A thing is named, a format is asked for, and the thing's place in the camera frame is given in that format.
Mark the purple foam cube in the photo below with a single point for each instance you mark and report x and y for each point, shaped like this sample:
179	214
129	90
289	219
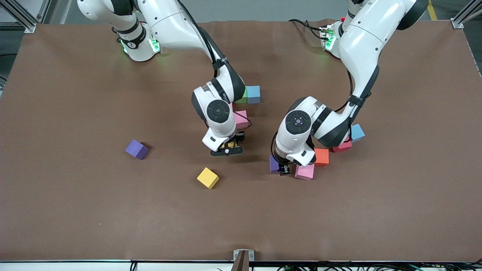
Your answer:
273	164
136	148

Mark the yellow foam cube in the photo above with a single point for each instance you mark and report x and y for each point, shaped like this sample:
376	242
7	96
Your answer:
230	144
207	177

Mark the pink foam cube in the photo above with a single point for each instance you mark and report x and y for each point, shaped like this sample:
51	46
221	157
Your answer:
241	119
305	173

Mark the green foam cube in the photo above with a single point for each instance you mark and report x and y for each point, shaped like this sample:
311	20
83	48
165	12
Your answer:
243	99

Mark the orange foam cube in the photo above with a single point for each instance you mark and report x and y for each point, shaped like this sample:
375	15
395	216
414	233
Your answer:
323	157

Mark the light blue foam cube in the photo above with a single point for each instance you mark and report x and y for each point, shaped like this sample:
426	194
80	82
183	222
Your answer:
253	94
357	132

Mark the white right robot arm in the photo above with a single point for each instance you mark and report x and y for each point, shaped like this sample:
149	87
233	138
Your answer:
169	19

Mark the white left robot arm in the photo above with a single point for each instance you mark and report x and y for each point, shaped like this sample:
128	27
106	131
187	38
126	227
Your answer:
365	37

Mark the red foam cube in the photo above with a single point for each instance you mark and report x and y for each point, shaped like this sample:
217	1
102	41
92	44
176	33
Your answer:
343	147

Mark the brown table cover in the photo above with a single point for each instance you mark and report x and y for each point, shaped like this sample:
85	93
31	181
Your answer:
75	210

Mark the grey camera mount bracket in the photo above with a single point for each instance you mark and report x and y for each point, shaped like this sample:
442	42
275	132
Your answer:
243	259

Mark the aluminium frame extrusion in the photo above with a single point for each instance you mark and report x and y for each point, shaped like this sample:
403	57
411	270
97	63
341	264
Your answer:
26	25
457	23
43	11

